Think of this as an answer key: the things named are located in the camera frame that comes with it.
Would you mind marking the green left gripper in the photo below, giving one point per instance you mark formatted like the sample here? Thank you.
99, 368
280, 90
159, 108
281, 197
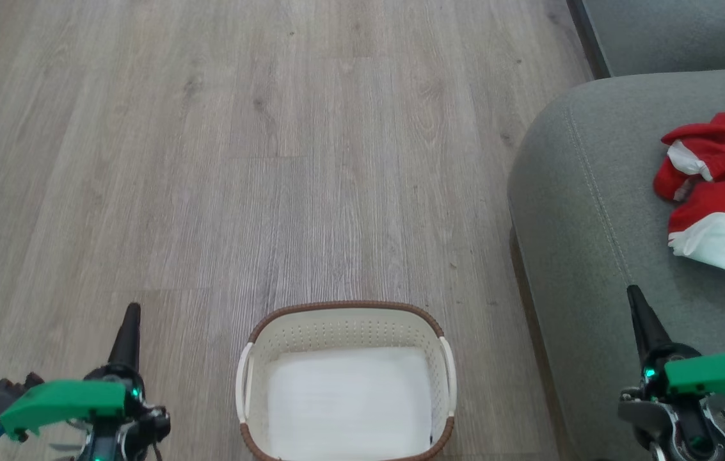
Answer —
61, 400

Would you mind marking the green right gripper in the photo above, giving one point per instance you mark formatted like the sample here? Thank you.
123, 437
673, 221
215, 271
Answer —
714, 374

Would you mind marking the grey fabric sofa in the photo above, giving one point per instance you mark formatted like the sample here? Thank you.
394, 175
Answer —
592, 192

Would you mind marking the white laundry basket brown rim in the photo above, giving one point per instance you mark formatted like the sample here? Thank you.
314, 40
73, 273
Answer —
336, 326

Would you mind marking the white cloth basket liner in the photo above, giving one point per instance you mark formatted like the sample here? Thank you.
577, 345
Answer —
349, 403

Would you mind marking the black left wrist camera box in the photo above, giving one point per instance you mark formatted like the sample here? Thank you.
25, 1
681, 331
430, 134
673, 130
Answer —
7, 390

